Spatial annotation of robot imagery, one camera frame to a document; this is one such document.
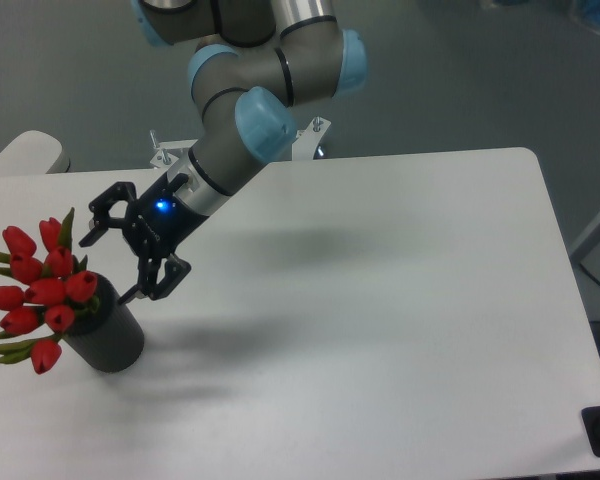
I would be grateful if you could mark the white chair armrest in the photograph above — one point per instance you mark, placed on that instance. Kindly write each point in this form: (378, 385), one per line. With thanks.
(34, 153)

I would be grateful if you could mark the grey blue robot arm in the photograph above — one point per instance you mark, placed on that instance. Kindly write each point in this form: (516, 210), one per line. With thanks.
(256, 60)

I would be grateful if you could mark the red tulip bouquet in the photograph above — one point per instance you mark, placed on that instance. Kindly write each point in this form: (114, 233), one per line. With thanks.
(47, 297)

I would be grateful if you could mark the dark grey ribbed vase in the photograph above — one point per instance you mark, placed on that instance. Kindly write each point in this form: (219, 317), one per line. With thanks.
(109, 340)

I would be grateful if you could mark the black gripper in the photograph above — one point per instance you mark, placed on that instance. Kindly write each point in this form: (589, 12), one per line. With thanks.
(154, 224)

